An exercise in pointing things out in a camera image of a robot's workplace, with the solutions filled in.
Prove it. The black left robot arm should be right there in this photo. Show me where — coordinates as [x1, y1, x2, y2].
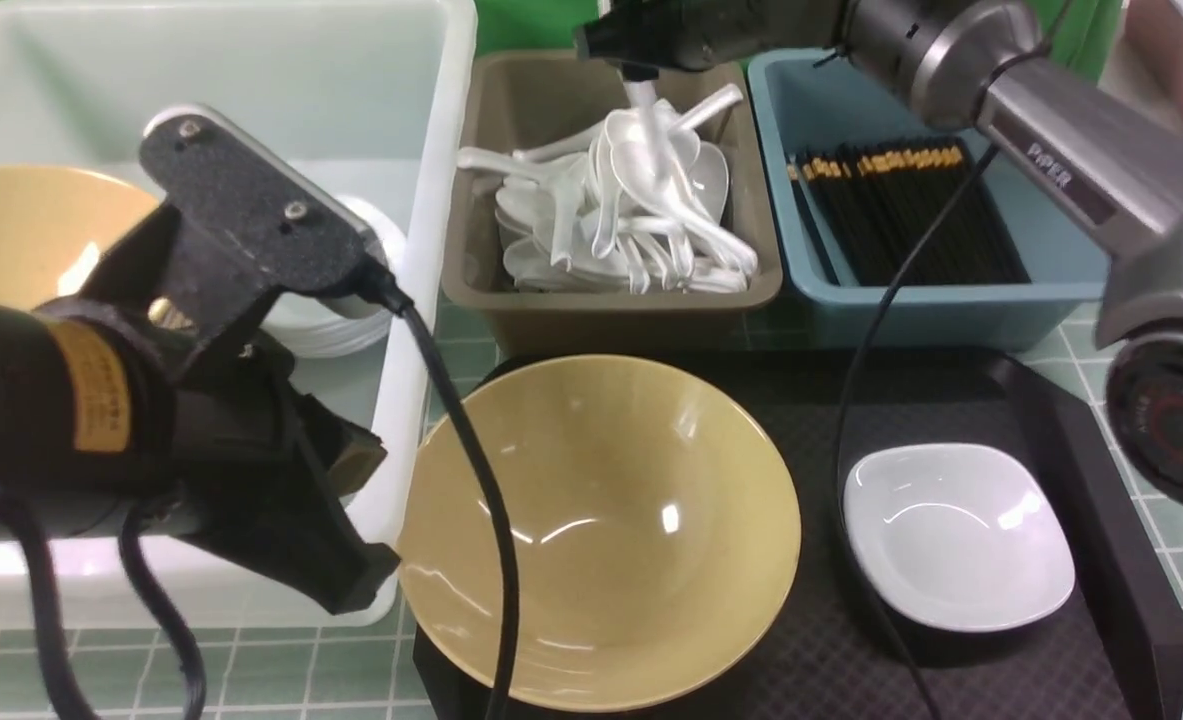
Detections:
[0, 193, 399, 615]

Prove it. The black plastic serving tray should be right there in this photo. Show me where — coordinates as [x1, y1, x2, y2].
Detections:
[412, 348, 1183, 720]

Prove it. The brown plastic spoon bin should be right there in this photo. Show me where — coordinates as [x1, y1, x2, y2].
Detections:
[441, 50, 784, 356]

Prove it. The blue plastic chopstick bin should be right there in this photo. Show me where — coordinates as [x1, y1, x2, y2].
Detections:
[746, 48, 1107, 351]

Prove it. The white ceramic soup spoon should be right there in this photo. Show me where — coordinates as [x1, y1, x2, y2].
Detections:
[605, 79, 759, 277]

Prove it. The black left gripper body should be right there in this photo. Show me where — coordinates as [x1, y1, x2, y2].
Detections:
[35, 201, 396, 615]

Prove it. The yellow noodle bowl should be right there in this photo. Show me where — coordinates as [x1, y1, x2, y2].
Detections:
[396, 353, 803, 713]

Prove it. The bundle of black chopsticks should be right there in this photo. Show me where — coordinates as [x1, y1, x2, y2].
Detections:
[786, 136, 1032, 287]

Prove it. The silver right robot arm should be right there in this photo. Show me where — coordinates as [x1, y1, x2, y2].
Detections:
[573, 1, 1183, 506]

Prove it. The pile of white spoons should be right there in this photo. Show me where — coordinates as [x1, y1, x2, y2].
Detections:
[457, 85, 759, 296]

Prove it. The stack of yellow bowls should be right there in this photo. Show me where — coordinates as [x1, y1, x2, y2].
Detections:
[0, 167, 159, 310]

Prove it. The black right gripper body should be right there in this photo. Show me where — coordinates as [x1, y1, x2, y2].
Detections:
[573, 1, 851, 73]

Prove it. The large white plastic tub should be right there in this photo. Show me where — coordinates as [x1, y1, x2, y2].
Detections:
[0, 1, 476, 630]

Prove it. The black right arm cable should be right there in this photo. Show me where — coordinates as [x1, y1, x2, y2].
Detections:
[830, 40, 1052, 720]

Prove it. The stack of white dishes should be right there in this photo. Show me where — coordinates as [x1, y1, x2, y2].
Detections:
[261, 195, 407, 359]

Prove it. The white square sauce dish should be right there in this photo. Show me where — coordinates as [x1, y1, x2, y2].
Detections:
[842, 443, 1077, 634]

